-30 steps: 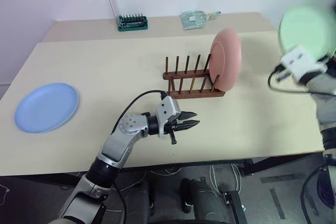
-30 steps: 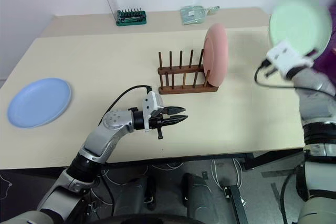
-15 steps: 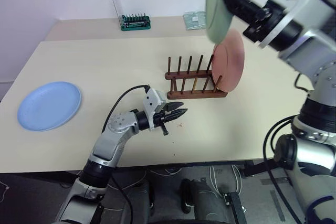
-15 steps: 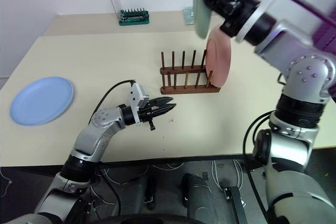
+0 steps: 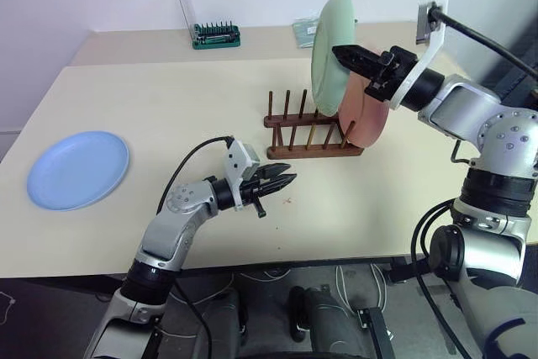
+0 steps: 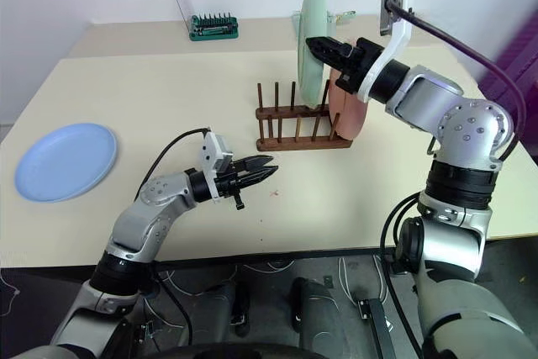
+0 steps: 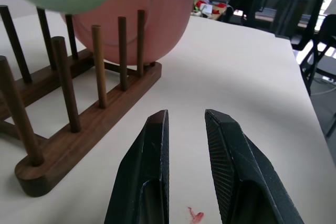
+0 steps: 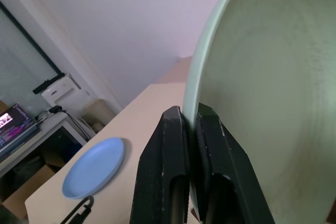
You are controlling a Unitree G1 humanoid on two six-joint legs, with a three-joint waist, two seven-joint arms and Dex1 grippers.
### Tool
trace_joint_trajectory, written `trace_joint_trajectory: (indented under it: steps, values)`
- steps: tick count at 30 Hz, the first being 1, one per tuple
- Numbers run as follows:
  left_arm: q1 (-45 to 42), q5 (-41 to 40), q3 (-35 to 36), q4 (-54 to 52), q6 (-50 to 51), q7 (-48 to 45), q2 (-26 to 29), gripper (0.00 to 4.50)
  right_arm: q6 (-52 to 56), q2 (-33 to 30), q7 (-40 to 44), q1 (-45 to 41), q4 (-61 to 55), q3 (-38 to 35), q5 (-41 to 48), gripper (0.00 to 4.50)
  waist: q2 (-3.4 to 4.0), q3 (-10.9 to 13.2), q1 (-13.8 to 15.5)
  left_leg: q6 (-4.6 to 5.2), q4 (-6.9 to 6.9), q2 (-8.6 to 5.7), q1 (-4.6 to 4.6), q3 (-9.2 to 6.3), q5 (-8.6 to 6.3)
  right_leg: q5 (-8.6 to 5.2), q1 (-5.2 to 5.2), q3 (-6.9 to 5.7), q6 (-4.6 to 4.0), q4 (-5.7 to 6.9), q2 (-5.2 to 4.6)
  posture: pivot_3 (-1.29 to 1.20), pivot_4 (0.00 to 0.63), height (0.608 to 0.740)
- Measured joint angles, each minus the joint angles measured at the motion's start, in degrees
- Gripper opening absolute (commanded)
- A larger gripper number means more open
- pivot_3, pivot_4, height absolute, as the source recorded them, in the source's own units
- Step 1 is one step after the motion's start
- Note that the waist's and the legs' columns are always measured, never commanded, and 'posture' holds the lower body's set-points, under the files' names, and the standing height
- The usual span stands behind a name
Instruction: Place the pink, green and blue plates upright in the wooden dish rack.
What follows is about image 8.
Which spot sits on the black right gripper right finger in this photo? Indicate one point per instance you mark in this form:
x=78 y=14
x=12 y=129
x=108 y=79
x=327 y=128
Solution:
x=231 y=171

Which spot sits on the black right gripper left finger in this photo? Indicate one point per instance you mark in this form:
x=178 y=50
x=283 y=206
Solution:
x=157 y=161

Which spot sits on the green plate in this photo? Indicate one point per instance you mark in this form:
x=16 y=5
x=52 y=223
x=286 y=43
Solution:
x=267 y=77

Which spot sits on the blue plate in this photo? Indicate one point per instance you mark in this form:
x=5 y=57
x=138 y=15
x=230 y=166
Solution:
x=95 y=167

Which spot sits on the beige waste bin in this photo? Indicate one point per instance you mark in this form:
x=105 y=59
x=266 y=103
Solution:
x=98 y=113

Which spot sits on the black power adapter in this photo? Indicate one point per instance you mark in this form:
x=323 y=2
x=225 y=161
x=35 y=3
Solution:
x=54 y=109

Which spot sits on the white printer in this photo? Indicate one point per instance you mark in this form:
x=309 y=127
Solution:
x=61 y=90

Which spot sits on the white side table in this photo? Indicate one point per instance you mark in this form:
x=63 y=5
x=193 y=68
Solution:
x=39 y=140

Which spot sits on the brown cardboard box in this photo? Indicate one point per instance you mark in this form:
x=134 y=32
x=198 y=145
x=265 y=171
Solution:
x=23 y=190

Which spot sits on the monitor screen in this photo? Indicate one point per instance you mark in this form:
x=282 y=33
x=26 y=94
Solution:
x=15 y=129

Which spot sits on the black window frame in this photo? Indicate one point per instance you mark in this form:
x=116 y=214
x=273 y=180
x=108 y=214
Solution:
x=29 y=40

